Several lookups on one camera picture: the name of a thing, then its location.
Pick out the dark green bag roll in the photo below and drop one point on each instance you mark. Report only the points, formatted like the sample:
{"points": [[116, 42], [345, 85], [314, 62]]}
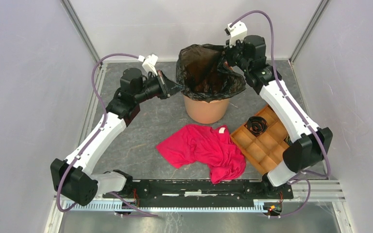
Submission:
{"points": [[288, 140]]}

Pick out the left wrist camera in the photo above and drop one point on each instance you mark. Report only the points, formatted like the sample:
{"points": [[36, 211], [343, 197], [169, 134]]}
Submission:
{"points": [[148, 63]]}

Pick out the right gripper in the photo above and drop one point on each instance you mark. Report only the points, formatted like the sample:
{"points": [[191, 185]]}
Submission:
{"points": [[229, 50]]}

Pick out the black trash bag roll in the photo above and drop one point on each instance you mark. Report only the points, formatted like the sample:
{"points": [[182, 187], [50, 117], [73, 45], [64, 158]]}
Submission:
{"points": [[256, 125]]}

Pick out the orange trash bin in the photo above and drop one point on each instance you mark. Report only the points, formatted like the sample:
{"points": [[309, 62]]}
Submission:
{"points": [[206, 112]]}

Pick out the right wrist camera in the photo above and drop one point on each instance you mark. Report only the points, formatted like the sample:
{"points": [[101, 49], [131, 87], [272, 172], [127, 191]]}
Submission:
{"points": [[237, 33]]}

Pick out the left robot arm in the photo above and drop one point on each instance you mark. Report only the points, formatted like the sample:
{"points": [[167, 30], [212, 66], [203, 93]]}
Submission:
{"points": [[73, 177]]}

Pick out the red cloth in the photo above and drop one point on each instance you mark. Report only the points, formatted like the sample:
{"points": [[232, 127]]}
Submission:
{"points": [[206, 145]]}

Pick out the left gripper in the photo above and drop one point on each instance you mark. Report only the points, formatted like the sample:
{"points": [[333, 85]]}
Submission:
{"points": [[168, 87]]}

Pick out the orange compartment tray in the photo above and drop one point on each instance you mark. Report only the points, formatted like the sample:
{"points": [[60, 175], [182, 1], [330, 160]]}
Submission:
{"points": [[265, 151]]}

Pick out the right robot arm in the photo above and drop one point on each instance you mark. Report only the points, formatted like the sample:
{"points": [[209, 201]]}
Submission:
{"points": [[310, 142]]}

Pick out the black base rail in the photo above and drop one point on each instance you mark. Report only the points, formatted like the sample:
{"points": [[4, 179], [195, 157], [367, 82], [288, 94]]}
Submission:
{"points": [[202, 193]]}

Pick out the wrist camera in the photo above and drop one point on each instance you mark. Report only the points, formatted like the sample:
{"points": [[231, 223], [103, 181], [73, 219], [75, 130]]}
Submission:
{"points": [[237, 33], [148, 63]]}

